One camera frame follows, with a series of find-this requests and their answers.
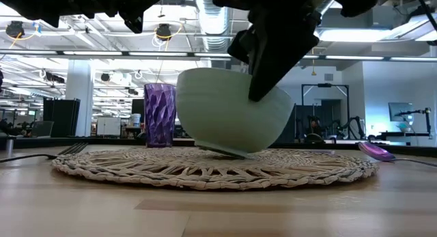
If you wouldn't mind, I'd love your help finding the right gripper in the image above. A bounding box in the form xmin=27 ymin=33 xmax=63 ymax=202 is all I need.
xmin=213 ymin=0 xmax=342 ymax=103

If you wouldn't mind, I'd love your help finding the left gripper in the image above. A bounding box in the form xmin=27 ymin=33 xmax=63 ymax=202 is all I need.
xmin=57 ymin=0 xmax=165 ymax=35

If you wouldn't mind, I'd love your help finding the pale green bowl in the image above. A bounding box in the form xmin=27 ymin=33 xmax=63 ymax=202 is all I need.
xmin=175 ymin=67 xmax=296 ymax=159

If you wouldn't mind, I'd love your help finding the purple iridescent spoon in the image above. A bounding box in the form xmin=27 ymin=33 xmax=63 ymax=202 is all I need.
xmin=357 ymin=141 xmax=437 ymax=168

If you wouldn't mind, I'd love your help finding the purple faceted plastic cup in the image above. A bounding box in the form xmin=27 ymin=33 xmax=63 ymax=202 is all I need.
xmin=143 ymin=82 xmax=178 ymax=149

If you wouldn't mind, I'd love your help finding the white cabinet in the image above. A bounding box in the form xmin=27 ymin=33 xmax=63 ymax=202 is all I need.
xmin=96 ymin=116 xmax=122 ymax=137

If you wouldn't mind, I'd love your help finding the black storage cabinet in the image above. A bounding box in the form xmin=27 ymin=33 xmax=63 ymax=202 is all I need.
xmin=42 ymin=98 xmax=81 ymax=139

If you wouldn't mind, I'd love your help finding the round woven straw placemat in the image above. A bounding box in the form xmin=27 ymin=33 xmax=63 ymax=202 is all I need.
xmin=51 ymin=146 xmax=380 ymax=191

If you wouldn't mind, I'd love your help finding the small silver cylinder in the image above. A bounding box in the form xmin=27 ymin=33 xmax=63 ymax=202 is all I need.
xmin=4 ymin=135 xmax=15 ymax=154

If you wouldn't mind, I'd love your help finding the black ceiling device yellow cable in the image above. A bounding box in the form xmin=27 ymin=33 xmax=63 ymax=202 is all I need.
xmin=4 ymin=20 xmax=38 ymax=40
xmin=153 ymin=23 xmax=185 ymax=40

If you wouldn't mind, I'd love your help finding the silver ceiling air duct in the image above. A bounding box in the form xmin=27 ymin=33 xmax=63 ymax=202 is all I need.
xmin=195 ymin=0 xmax=234 ymax=53

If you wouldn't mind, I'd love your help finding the black frame robot station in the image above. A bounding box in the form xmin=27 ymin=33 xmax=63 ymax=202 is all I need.
xmin=300 ymin=83 xmax=350 ymax=143

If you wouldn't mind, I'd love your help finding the black aluminium table frame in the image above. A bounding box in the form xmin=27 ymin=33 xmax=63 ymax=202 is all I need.
xmin=0 ymin=136 xmax=437 ymax=158

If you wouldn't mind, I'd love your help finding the background wall monitor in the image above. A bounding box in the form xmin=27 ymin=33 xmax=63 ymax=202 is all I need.
xmin=388 ymin=102 xmax=415 ymax=123

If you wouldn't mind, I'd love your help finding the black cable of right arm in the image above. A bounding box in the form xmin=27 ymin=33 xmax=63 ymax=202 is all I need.
xmin=413 ymin=0 xmax=437 ymax=33

